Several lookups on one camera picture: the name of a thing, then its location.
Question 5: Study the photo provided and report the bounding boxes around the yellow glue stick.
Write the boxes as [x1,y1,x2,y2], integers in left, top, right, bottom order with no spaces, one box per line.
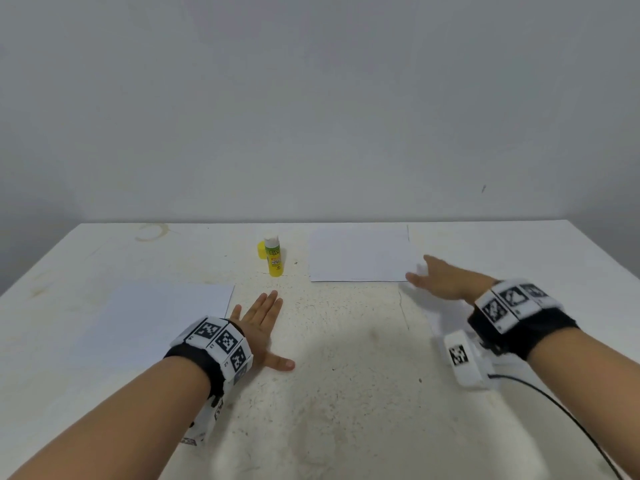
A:
[262,235,286,279]

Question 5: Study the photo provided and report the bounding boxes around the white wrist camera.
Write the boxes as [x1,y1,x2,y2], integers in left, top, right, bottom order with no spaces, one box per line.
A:
[443,329,497,391]
[181,393,228,448]

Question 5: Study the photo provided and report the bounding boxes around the person's right forearm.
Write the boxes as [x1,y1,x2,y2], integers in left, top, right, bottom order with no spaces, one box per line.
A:
[527,325,640,480]

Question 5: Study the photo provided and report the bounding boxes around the black cable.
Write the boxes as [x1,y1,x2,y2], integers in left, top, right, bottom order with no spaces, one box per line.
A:
[489,371,623,480]

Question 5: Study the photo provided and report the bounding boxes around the glued white paper sheet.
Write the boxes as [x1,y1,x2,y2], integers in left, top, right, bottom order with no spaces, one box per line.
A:
[307,223,422,285]

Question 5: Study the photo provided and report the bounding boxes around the stack of white paper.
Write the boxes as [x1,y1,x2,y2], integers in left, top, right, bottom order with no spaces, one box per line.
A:
[74,281,237,369]
[418,271,591,348]

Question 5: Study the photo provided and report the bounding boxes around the person's left hand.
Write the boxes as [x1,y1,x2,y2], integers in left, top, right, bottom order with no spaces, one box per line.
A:
[229,289,298,375]

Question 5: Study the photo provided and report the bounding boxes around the person's left forearm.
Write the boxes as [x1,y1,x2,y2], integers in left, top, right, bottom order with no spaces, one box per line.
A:
[8,355,213,480]

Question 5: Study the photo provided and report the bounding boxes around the black marker wristband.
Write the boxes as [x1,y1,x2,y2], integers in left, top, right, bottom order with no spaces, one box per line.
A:
[467,277,580,361]
[164,313,256,405]

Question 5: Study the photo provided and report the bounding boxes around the person's right hand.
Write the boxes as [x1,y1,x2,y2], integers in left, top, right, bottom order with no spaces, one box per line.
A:
[404,255,499,305]

